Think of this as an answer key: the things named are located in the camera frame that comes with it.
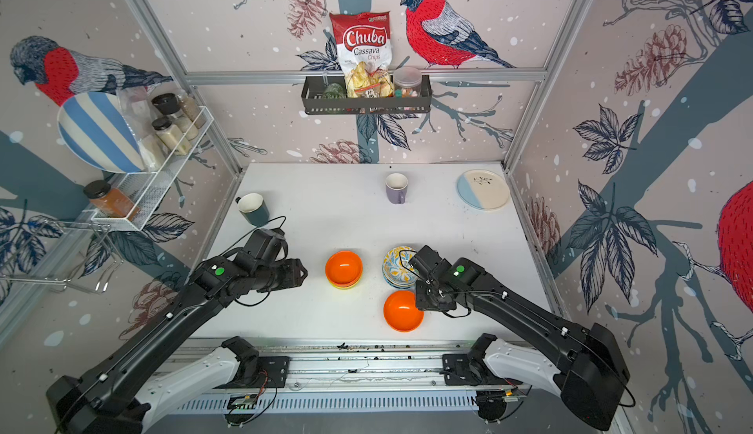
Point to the clear wall shelf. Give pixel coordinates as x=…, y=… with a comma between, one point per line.
x=162, y=167

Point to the blue striped plate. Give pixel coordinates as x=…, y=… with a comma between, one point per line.
x=93, y=127

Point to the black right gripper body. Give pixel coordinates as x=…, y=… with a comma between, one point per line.
x=426, y=296

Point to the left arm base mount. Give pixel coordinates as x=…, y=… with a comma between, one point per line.
x=253, y=370

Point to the lime green bowl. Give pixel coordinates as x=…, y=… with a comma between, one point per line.
x=343, y=285

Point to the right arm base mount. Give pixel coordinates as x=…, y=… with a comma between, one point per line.
x=469, y=369

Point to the orange spice jar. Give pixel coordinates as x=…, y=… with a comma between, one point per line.
x=110, y=200

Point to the purple mug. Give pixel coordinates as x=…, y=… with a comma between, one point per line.
x=396, y=188

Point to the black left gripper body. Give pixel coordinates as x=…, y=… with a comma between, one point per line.
x=274, y=275

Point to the blue cream plate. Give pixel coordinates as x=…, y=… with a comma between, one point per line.
x=483, y=190

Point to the wire hook rack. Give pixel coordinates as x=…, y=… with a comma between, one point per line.
x=59, y=255

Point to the black lid spice jar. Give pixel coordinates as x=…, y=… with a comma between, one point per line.
x=169, y=105

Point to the dark green mug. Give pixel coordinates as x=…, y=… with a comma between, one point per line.
x=253, y=208

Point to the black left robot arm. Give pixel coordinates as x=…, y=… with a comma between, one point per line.
x=120, y=395

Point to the green glass jar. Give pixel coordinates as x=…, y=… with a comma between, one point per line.
x=335, y=91

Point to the green leaf bowl right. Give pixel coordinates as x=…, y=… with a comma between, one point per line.
x=402, y=286

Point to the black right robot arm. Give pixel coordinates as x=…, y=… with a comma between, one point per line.
x=582, y=366

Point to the clear lidded candy jar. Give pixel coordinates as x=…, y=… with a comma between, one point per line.
x=407, y=82

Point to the beige spice jar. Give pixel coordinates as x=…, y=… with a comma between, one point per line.
x=171, y=136

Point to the black wall basket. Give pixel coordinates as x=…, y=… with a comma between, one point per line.
x=314, y=101

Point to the large orange bowl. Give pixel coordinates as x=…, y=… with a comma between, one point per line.
x=401, y=312

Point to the red cassava chips bag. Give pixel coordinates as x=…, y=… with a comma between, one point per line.
x=364, y=52

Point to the small orange bowl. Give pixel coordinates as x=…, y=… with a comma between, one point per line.
x=344, y=266

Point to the blue yellow patterned bowl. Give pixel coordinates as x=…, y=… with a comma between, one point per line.
x=396, y=267

